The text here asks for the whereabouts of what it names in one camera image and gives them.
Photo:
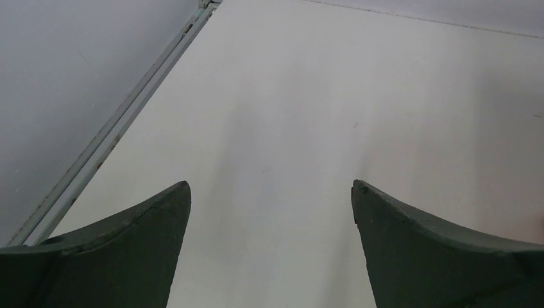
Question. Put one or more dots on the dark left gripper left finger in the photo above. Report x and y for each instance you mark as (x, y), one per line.
(125, 260)

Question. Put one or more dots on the aluminium frame rail left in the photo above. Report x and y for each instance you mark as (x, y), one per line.
(74, 76)

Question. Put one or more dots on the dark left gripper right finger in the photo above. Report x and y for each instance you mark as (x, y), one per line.
(416, 259)

